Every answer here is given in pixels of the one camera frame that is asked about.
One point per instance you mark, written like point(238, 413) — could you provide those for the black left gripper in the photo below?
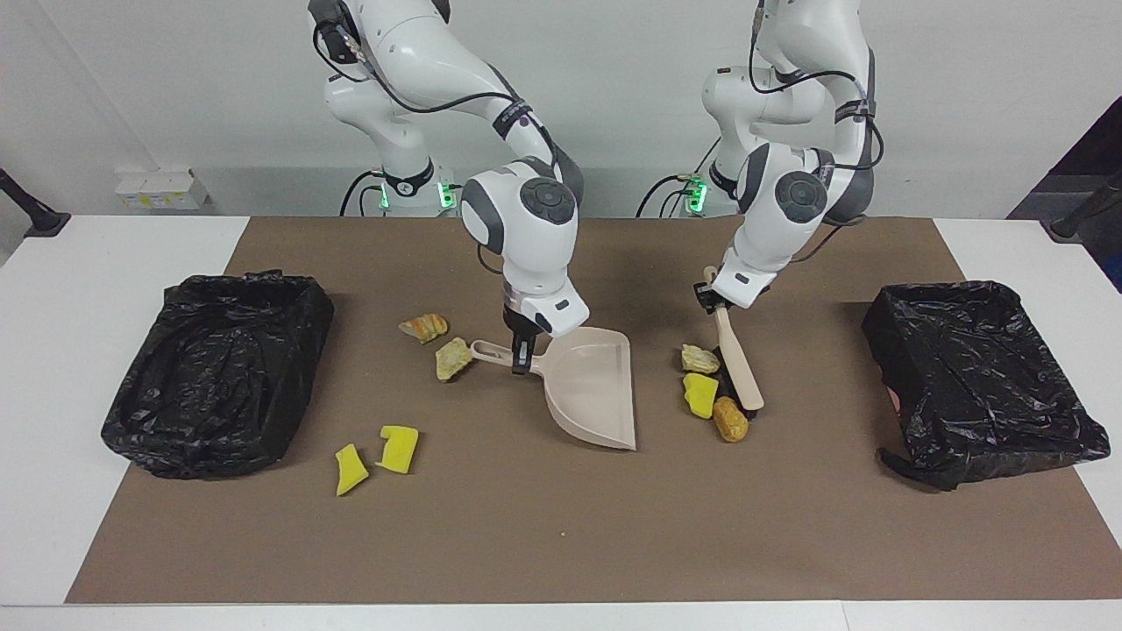
point(717, 302)

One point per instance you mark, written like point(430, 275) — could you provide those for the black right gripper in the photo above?
point(521, 326)

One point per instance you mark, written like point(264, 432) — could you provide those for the pale croissant chunk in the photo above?
point(699, 359)

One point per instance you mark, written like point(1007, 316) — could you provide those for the beige plastic dustpan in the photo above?
point(587, 386)

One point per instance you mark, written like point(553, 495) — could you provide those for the pale bread piece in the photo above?
point(454, 359)

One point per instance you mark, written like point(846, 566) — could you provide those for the beige hand brush black bristles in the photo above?
point(741, 368)

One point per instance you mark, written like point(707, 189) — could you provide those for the yellow sponge green backing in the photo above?
point(699, 394)

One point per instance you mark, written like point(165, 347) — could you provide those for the striped croissant piece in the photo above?
point(424, 329)

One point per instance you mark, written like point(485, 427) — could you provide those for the brown bread roll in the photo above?
point(730, 421)

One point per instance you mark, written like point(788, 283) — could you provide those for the notched yellow sponge piece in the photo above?
point(400, 449)

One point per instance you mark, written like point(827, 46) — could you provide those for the yellow sponge wedge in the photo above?
point(351, 471)

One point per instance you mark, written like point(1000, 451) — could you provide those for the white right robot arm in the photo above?
point(526, 219)

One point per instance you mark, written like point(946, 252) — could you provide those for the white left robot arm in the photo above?
point(789, 197)

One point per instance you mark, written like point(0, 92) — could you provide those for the black bag lined bin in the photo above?
point(973, 377)
point(210, 386)

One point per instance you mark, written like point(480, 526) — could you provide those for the brown table mat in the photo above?
point(561, 543)

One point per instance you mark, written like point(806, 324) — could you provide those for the black stand foot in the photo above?
point(1074, 223)
point(35, 215)

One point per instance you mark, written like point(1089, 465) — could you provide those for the white power strip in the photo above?
point(162, 191)

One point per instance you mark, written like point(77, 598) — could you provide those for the dark cabinet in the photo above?
point(1096, 149)

